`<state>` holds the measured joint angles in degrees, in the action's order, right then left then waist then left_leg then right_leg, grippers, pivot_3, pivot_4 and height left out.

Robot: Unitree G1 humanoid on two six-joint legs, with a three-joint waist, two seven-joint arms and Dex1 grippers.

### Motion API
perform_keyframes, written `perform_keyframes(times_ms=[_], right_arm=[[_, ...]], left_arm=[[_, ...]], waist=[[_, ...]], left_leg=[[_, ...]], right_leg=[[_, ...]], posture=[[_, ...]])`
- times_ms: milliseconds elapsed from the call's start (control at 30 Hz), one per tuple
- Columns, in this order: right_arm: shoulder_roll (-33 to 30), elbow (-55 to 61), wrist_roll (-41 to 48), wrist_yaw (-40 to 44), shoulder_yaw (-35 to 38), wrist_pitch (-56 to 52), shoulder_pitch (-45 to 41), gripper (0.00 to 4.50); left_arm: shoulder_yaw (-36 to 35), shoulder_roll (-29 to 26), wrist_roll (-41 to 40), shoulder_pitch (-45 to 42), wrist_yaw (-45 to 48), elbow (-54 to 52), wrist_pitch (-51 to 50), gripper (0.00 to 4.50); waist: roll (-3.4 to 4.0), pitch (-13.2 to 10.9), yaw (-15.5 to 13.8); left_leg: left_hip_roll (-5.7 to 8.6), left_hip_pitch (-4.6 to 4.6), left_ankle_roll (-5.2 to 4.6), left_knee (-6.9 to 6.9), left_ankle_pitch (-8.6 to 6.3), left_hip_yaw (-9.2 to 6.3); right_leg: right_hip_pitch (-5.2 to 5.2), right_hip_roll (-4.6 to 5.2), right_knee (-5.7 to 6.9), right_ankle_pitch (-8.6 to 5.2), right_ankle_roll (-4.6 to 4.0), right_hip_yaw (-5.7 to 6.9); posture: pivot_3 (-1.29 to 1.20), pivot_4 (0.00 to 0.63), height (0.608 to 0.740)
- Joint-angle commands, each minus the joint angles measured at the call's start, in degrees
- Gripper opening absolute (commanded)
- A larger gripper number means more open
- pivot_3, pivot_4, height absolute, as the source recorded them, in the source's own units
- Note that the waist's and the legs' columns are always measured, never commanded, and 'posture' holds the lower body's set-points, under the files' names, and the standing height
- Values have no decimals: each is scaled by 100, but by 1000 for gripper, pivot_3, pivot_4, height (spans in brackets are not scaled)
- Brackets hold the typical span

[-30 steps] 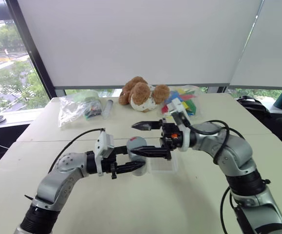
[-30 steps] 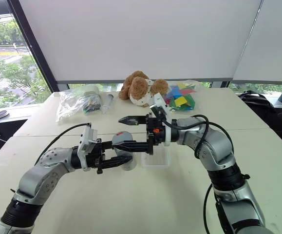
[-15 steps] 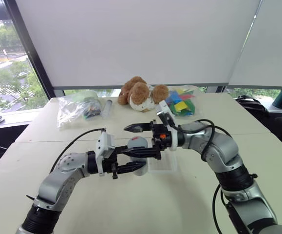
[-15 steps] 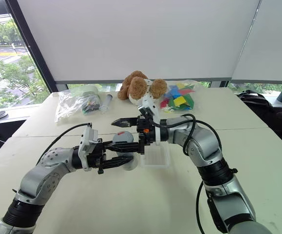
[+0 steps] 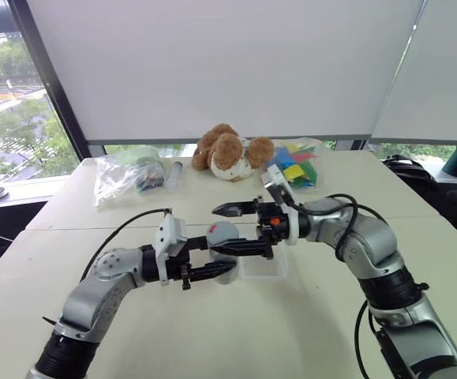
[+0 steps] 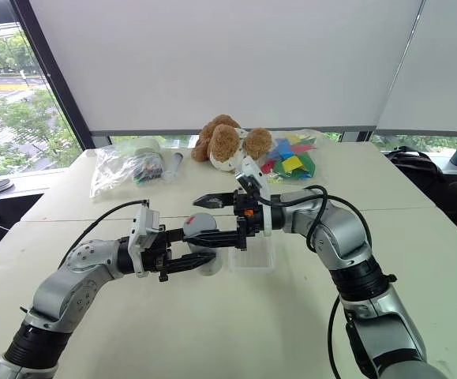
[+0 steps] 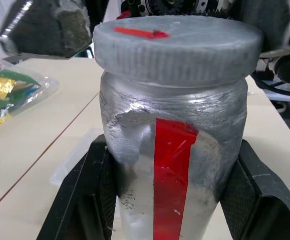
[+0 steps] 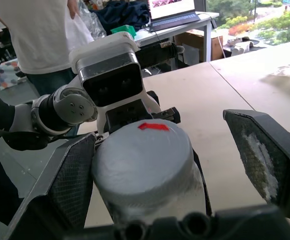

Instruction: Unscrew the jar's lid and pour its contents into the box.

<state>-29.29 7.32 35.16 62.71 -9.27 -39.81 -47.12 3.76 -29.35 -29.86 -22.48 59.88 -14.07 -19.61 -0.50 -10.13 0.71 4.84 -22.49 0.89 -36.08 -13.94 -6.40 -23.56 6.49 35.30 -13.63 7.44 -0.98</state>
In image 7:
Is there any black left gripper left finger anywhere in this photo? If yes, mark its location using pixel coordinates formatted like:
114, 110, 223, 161
36, 134, 122, 240

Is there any white cable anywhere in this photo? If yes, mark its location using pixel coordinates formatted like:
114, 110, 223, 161
271, 99, 289, 115

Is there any clear bag of colourful pieces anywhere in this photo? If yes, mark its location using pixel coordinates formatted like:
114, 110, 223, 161
0, 58, 62, 130

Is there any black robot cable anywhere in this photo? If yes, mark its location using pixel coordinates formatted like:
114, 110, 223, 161
251, 47, 290, 93

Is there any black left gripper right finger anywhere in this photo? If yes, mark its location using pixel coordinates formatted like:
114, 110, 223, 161
218, 138, 290, 240

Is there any finger of the padded right gripper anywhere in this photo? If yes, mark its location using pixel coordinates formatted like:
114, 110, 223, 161
237, 0, 290, 54
0, 0, 93, 60

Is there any grey ribbed jar lid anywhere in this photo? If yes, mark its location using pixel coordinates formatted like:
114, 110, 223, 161
92, 14, 263, 87

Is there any clear plastic box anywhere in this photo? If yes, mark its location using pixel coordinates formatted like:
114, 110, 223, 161
49, 127, 106, 188

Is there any silver jar with red tape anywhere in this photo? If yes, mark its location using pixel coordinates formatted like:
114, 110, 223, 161
99, 71, 248, 240

